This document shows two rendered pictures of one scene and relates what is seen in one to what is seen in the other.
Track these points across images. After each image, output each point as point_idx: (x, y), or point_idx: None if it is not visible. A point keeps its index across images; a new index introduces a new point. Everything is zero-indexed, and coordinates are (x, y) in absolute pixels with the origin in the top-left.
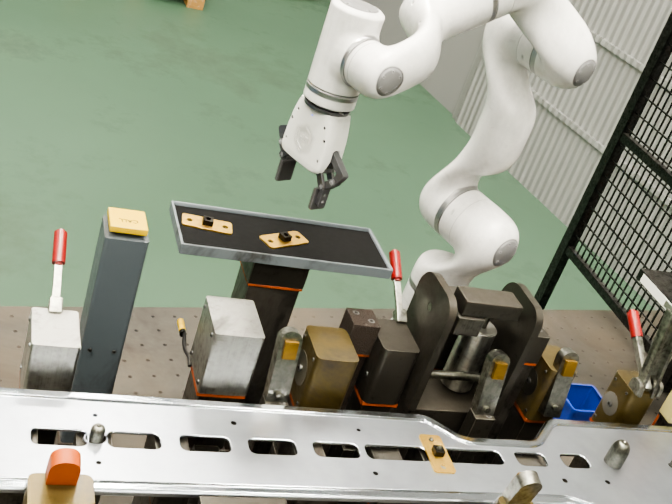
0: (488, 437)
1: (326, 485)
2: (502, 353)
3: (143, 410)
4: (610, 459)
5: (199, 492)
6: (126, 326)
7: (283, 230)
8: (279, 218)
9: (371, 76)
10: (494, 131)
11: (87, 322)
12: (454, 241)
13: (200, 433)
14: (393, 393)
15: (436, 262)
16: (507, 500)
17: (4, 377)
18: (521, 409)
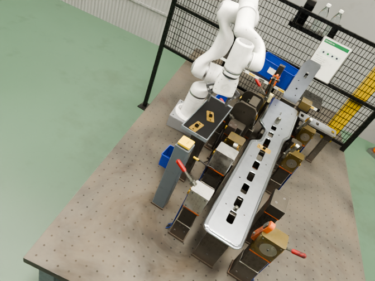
0: None
1: (267, 176)
2: (256, 112)
3: (227, 192)
4: (277, 122)
5: (260, 202)
6: None
7: (205, 112)
8: (198, 108)
9: (261, 67)
10: (226, 46)
11: (177, 176)
12: (212, 81)
13: (241, 187)
14: None
15: (203, 88)
16: (292, 151)
17: (123, 203)
18: None
